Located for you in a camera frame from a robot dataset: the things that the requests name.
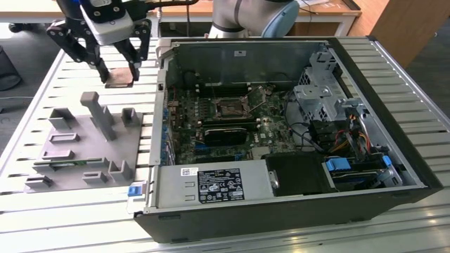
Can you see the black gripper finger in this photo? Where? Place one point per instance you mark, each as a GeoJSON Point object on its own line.
{"type": "Point", "coordinates": [70, 39]}
{"type": "Point", "coordinates": [143, 42]}

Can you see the square CPU chip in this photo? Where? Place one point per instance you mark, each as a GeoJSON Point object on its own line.
{"type": "Point", "coordinates": [119, 77]}

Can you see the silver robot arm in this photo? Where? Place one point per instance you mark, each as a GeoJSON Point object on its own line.
{"type": "Point", "coordinates": [232, 15]}

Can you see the black RAM slot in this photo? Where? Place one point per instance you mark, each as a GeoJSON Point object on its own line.
{"type": "Point", "coordinates": [225, 89]}
{"type": "Point", "coordinates": [229, 124]}

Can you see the black CPU socket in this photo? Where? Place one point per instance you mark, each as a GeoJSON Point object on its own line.
{"type": "Point", "coordinates": [230, 109]}

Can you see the black bin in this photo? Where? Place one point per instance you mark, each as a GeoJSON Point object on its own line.
{"type": "Point", "coordinates": [9, 68]}

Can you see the grey plastic parts rack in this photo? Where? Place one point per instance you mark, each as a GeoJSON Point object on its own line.
{"type": "Point", "coordinates": [87, 147]}

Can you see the black graphics card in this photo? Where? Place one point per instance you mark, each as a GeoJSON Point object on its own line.
{"type": "Point", "coordinates": [225, 137]}

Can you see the green RAM stick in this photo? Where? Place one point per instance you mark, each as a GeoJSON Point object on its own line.
{"type": "Point", "coordinates": [79, 163]}

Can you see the green motherboard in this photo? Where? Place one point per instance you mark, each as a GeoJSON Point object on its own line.
{"type": "Point", "coordinates": [270, 131]}

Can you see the silver metal disk bay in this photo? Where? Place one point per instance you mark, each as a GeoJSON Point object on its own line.
{"type": "Point", "coordinates": [313, 95]}

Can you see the wooden desk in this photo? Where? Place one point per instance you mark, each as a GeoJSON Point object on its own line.
{"type": "Point", "coordinates": [334, 9]}

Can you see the blue case latch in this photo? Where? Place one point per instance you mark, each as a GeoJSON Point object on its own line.
{"type": "Point", "coordinates": [137, 191]}

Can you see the silver power supply unit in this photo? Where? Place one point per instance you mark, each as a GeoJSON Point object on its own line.
{"type": "Point", "coordinates": [176, 189]}

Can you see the black plastic fan shroud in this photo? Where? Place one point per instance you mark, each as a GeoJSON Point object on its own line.
{"type": "Point", "coordinates": [298, 174]}

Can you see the hard disk in blue carrier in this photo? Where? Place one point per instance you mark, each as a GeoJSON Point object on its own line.
{"type": "Point", "coordinates": [337, 164]}

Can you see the wooden cabinet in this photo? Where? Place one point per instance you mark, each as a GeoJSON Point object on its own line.
{"type": "Point", "coordinates": [397, 26]}

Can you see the black open PC case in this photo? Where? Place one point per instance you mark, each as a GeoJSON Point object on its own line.
{"type": "Point", "coordinates": [246, 226]}

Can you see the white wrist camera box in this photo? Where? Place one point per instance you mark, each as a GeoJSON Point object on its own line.
{"type": "Point", "coordinates": [109, 29]}

